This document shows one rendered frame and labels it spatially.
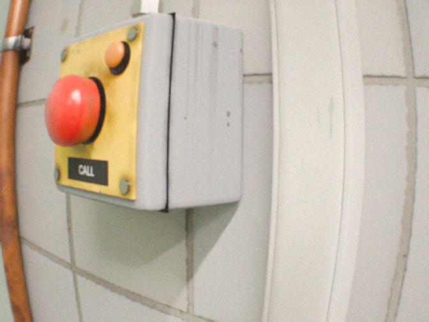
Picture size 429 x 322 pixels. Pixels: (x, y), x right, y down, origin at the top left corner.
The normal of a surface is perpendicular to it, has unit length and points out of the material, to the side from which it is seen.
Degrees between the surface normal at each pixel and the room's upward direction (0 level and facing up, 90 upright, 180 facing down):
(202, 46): 90
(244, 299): 90
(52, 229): 90
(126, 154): 90
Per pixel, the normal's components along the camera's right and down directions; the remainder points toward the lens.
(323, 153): -0.69, 0.03
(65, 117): -0.18, 0.27
